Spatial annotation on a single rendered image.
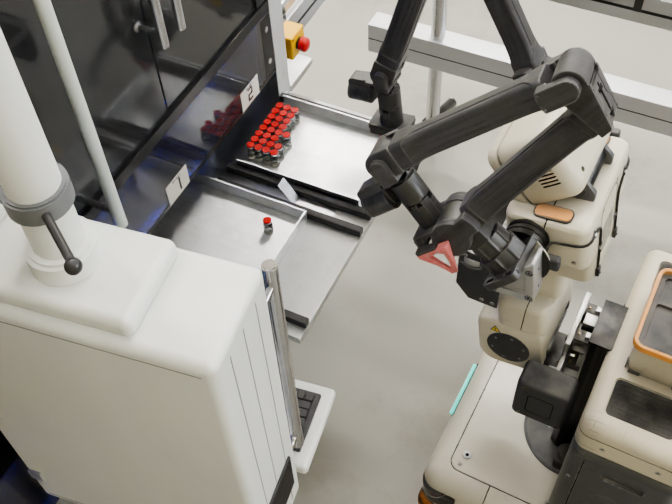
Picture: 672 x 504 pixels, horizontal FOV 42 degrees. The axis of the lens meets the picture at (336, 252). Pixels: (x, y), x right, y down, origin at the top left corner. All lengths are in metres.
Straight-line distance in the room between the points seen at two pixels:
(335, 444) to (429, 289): 0.66
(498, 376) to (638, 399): 0.67
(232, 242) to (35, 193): 1.07
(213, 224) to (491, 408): 0.95
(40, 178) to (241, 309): 0.31
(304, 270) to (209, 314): 0.88
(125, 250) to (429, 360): 1.84
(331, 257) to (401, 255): 1.13
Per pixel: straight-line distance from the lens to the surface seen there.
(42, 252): 1.20
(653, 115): 3.07
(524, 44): 1.90
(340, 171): 2.25
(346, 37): 4.05
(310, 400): 1.93
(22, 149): 1.06
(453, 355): 2.96
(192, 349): 1.17
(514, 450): 2.51
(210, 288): 1.22
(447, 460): 2.48
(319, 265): 2.06
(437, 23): 3.11
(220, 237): 2.14
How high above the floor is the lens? 2.52
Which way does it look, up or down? 52 degrees down
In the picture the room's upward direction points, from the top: 3 degrees counter-clockwise
